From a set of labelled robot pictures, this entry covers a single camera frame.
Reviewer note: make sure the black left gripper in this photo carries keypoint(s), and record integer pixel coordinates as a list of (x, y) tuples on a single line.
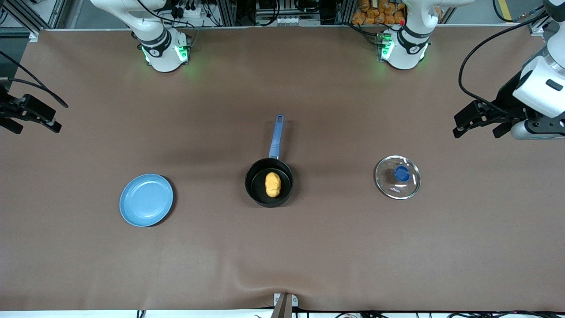
[(504, 102)]

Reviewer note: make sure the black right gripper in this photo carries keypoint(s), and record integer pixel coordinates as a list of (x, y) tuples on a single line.
[(5, 110)]

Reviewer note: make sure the glass lid with blue knob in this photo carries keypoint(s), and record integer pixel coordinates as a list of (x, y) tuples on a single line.
[(401, 173)]

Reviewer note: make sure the yellow potato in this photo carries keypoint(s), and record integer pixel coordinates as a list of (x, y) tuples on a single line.
[(273, 184)]

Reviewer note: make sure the blue plate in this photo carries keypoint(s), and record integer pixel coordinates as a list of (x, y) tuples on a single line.
[(145, 201)]

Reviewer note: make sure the orange bagged goods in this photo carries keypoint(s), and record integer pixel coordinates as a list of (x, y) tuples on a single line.
[(375, 15)]

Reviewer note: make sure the brown table mat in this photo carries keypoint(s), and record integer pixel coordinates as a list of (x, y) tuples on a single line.
[(132, 265)]

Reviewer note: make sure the white power strip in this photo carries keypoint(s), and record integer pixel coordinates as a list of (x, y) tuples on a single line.
[(190, 12)]

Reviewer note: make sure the white terminal block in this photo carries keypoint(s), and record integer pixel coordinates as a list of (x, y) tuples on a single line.
[(287, 20)]

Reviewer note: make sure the metal corner bracket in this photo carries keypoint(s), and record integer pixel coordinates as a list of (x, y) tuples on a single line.
[(34, 36)]

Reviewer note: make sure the aluminium frame rail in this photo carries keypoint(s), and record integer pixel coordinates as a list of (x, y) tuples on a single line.
[(539, 26), (26, 17)]

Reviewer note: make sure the metal table edge bracket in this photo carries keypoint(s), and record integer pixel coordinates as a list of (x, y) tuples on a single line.
[(284, 309)]

